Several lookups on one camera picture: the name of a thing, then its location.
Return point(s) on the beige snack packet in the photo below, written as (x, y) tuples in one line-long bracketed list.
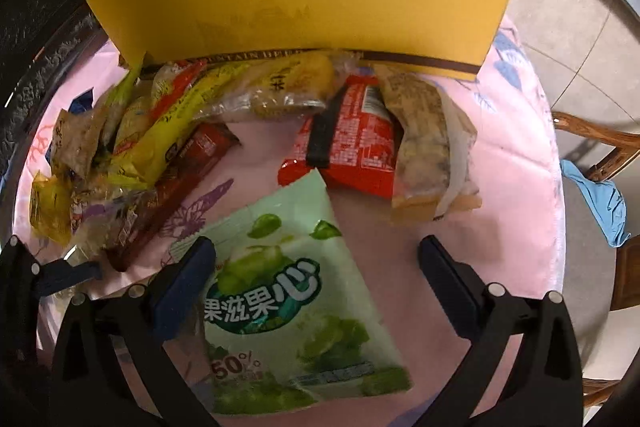
[(75, 142)]

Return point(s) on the wooden chair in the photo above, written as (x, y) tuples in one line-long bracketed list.
[(600, 137)]

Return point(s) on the red white snack packet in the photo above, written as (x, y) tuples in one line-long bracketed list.
[(167, 82)]

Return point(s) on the long yellow snack packet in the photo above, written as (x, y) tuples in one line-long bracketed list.
[(150, 147)]

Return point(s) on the blue snack packet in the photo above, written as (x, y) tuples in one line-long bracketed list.
[(82, 103)]

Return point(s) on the tan nut snack packet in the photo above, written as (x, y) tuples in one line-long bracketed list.
[(425, 142)]

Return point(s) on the yellow translucent snack packet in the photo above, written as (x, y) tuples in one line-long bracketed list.
[(50, 207)]

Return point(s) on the lime green snack packet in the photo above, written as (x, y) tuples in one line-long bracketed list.
[(125, 92)]

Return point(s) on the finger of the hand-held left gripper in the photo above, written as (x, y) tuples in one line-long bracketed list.
[(70, 276)]

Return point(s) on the dark carved furniture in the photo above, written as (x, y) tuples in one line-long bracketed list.
[(40, 7)]

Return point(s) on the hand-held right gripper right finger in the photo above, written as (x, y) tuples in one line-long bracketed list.
[(447, 287)]

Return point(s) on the clear yellow bread packet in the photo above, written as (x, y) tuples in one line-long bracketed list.
[(290, 82)]

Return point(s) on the pink printed tablecloth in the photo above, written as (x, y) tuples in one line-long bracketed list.
[(500, 232)]

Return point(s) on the dark red bar packet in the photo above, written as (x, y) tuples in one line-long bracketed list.
[(195, 157)]

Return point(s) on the light green snack packet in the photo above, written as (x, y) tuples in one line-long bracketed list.
[(300, 307)]

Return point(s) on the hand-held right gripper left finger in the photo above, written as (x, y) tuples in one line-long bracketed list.
[(186, 287)]

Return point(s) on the blue cloth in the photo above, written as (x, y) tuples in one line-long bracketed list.
[(600, 207)]

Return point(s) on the clear crinkled snack packet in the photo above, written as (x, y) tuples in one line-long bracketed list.
[(100, 217)]

